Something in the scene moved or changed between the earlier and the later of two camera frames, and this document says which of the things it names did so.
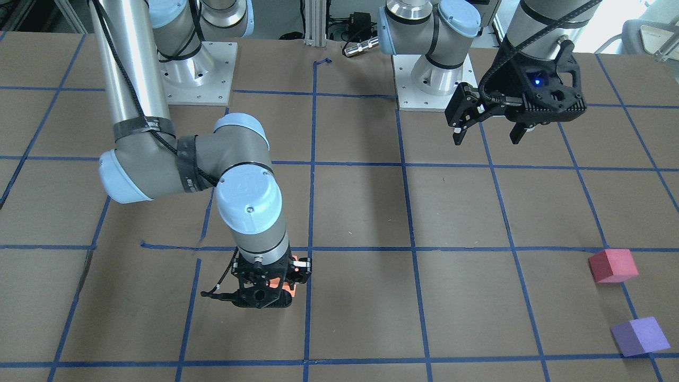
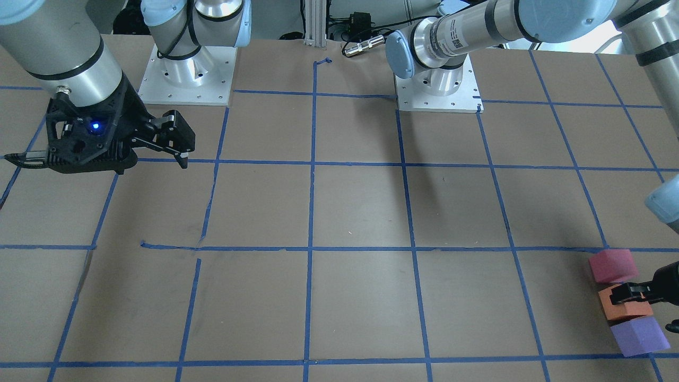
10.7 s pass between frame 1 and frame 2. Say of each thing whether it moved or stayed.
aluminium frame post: stayed
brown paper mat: stayed
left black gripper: moved
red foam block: stayed
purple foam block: stayed
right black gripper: moved
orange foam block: moved
